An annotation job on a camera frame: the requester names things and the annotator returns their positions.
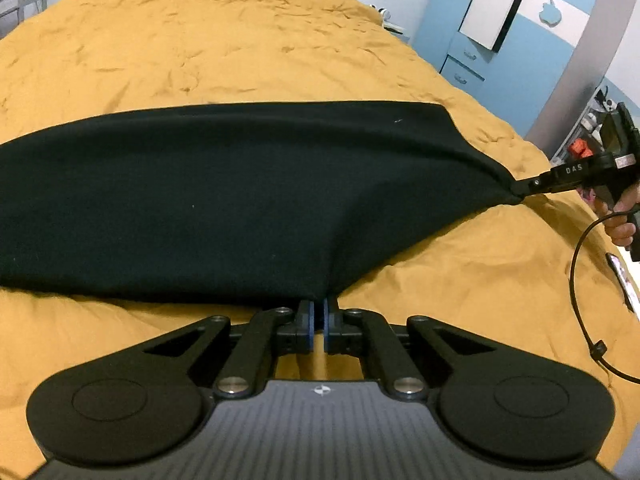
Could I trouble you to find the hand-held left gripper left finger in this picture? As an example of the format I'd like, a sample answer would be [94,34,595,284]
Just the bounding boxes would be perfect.
[134,300,317,397]

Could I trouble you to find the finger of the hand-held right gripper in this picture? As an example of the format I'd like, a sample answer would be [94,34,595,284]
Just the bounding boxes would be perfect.
[513,173,556,197]

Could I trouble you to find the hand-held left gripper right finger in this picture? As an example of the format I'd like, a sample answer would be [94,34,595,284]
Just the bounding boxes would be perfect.
[323,298,502,397]

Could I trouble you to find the black pants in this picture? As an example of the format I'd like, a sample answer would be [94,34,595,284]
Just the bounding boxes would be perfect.
[0,101,525,306]

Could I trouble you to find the person's right hand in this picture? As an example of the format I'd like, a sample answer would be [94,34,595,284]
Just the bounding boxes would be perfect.
[593,186,640,249]

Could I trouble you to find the smartphone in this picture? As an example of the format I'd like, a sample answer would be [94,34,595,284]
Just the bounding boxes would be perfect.
[605,252,640,312]

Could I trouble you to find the black-framed white board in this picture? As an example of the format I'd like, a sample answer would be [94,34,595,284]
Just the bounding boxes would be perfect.
[458,0,539,54]

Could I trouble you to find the blue and white wardrobe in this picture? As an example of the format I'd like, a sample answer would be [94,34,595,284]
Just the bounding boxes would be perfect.
[327,0,608,106]

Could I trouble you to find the small white gadget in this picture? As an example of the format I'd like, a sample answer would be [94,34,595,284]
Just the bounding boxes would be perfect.
[377,6,412,37]

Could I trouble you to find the yellow blanket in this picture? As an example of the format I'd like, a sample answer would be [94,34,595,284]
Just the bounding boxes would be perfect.
[0,0,640,476]

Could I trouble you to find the black cable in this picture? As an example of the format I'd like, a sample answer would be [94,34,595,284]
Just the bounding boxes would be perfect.
[570,212,640,382]

